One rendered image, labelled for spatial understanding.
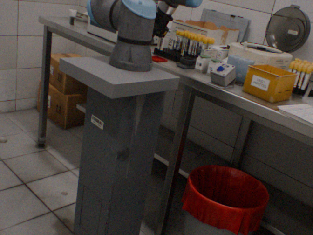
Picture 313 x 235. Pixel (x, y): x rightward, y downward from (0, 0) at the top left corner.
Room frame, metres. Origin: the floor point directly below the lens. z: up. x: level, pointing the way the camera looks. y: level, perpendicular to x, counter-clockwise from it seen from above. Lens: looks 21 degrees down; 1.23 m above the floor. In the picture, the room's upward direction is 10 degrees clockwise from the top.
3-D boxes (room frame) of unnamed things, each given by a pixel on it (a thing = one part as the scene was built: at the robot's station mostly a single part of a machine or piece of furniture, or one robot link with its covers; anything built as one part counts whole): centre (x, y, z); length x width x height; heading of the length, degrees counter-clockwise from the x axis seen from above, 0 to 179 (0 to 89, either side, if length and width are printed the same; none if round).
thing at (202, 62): (1.51, -0.15, 0.91); 0.05 x 0.04 x 0.07; 139
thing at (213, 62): (1.47, -0.20, 0.91); 0.05 x 0.04 x 0.07; 139
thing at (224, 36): (1.96, -0.17, 0.95); 0.29 x 0.25 x 0.15; 139
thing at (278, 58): (1.68, -0.40, 0.94); 0.30 x 0.24 x 0.12; 130
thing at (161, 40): (1.69, -0.02, 0.93); 0.17 x 0.09 x 0.11; 46
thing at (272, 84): (1.32, -0.39, 0.92); 0.13 x 0.13 x 0.10; 46
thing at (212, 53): (1.74, -0.12, 0.91); 0.20 x 0.10 x 0.07; 49
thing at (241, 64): (1.45, -0.29, 0.92); 0.10 x 0.07 x 0.10; 51
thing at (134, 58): (1.23, 0.12, 0.97); 0.15 x 0.15 x 0.10
